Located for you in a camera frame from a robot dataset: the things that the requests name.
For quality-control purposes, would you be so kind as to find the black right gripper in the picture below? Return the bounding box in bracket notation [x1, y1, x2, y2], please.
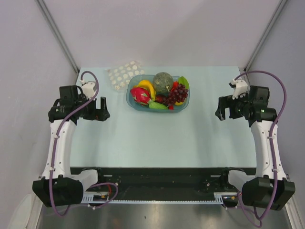
[215, 91, 252, 120]

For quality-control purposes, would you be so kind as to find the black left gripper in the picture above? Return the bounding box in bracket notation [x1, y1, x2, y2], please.
[75, 94, 109, 121]

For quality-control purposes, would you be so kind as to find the clear patterned zip bag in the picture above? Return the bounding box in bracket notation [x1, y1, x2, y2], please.
[105, 60, 145, 91]

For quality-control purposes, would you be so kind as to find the purple grape bunch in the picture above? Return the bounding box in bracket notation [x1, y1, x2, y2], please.
[163, 84, 189, 107]

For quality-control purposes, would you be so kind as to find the green netted melon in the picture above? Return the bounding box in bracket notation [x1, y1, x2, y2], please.
[152, 72, 173, 93]

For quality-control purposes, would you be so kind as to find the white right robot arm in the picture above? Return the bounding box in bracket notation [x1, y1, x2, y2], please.
[215, 85, 295, 210]

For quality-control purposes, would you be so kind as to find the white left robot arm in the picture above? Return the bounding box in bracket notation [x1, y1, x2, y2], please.
[32, 82, 110, 207]

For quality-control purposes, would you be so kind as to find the pink dragon fruit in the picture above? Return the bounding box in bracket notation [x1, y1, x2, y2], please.
[130, 87, 154, 106]

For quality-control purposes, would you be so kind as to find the orange fruit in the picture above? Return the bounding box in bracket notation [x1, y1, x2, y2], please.
[174, 101, 185, 106]

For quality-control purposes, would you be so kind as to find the green leaf vegetable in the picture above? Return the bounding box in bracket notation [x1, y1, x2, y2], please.
[178, 76, 189, 89]

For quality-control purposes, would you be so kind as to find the green bitter gourd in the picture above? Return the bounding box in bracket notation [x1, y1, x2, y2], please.
[148, 101, 168, 110]

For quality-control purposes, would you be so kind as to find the yellow banana bunch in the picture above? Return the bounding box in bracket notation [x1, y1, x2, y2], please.
[134, 80, 157, 101]

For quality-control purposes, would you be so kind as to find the red pepper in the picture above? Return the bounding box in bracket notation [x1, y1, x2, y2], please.
[170, 81, 179, 93]

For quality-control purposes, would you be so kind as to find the teal plastic fruit bowl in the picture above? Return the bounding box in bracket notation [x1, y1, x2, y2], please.
[126, 74, 190, 113]

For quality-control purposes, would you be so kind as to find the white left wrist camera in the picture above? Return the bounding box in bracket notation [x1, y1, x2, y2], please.
[80, 80, 97, 99]

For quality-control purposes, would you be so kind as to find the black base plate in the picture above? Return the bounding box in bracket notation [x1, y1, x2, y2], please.
[70, 167, 257, 201]

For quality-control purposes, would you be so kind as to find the white slotted cable duct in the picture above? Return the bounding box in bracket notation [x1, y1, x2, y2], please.
[81, 192, 238, 205]

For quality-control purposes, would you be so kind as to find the right aluminium frame post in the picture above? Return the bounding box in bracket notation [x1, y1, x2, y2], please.
[240, 0, 289, 72]

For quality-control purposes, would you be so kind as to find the aluminium frame post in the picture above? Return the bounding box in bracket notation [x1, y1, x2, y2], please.
[240, 0, 289, 72]
[35, 0, 80, 75]

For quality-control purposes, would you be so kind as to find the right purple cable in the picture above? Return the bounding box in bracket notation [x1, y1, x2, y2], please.
[230, 70, 287, 227]

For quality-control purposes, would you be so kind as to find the left aluminium frame post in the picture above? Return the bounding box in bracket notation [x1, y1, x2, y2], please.
[35, 0, 80, 75]

